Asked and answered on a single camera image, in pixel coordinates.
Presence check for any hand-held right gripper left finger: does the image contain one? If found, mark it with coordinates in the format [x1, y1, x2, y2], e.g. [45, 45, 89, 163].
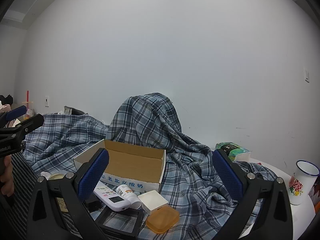
[26, 148, 110, 240]

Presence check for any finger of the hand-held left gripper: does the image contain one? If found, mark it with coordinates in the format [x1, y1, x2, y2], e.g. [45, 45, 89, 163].
[0, 114, 44, 137]
[0, 105, 27, 124]

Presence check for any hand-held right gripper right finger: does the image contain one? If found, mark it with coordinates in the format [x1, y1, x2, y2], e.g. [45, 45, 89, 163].
[212, 149, 293, 240]

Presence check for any cardboard box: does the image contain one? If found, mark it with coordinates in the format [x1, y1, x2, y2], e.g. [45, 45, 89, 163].
[73, 139, 167, 192]

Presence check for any black display frame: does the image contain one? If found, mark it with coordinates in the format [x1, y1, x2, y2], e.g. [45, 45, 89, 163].
[96, 205, 144, 238]

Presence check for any person's left hand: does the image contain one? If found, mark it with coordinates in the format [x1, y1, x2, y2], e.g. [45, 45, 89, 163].
[0, 155, 15, 197]

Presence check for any plastic cup with red straw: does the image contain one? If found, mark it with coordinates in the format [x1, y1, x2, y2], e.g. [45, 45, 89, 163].
[24, 90, 35, 120]

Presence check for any green tissue pack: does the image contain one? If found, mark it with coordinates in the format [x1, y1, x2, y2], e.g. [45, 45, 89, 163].
[215, 142, 251, 162]

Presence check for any white remote control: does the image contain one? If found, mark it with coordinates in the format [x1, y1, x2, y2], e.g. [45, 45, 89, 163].
[94, 181, 130, 212]

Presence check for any white bottle orange label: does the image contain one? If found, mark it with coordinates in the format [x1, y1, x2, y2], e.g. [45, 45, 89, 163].
[115, 184, 142, 210]

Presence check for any grey striped cloth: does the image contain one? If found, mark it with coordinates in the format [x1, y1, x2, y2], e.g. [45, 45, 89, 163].
[10, 152, 83, 240]

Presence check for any grey box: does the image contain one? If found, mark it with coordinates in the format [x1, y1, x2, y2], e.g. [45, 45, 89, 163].
[64, 106, 85, 115]

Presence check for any white square box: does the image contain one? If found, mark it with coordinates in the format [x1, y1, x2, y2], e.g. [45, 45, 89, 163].
[137, 190, 169, 215]

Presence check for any orange translucent lid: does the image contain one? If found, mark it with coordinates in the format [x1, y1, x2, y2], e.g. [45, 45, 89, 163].
[146, 206, 180, 235]

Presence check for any white enamel mug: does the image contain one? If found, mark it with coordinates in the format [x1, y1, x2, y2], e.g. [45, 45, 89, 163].
[287, 160, 320, 206]

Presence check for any blue plaid shirt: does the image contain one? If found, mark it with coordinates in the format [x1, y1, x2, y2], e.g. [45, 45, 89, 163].
[22, 92, 284, 240]

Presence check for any colourful packet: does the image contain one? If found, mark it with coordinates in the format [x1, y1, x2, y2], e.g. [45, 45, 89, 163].
[308, 180, 320, 203]

